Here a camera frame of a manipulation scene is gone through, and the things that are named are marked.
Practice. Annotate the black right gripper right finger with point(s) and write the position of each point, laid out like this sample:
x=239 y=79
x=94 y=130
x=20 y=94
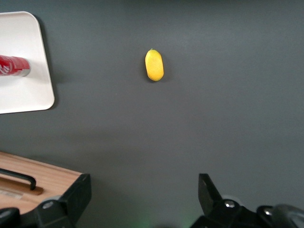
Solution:
x=213 y=209

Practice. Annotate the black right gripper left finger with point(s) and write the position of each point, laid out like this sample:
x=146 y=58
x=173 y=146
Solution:
x=71 y=199

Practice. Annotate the red coke bottle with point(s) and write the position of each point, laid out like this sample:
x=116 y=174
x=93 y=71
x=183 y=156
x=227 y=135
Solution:
x=14 y=66

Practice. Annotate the white rectangular tray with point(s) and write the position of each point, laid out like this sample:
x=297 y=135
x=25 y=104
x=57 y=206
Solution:
x=21 y=92

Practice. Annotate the wooden drawer front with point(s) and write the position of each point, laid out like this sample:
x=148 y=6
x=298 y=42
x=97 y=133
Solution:
x=52 y=177

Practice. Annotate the wooden drawer cabinet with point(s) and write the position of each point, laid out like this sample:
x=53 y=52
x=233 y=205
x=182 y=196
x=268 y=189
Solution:
x=52 y=175

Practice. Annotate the yellow lemon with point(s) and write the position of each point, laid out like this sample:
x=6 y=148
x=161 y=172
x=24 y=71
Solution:
x=154 y=66

